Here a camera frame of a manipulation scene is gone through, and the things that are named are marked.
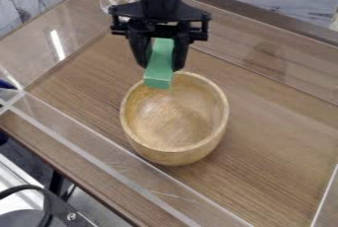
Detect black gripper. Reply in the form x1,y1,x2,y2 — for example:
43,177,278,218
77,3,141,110
109,0,212,71

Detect green rectangular block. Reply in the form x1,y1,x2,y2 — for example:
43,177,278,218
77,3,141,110
145,38,174,89

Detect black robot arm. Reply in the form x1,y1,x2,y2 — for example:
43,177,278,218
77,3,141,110
109,0,212,71

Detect brown wooden bowl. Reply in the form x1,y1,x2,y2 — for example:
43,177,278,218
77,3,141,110
121,72,230,166

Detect blue object at edge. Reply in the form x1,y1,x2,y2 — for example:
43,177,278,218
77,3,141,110
0,79,18,90

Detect black table leg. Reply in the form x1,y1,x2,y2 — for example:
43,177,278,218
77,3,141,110
50,171,65,195

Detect black cable loop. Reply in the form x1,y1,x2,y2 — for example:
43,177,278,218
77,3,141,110
0,185,54,227

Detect grey metal base plate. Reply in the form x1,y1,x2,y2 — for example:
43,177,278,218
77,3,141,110
45,192,98,227

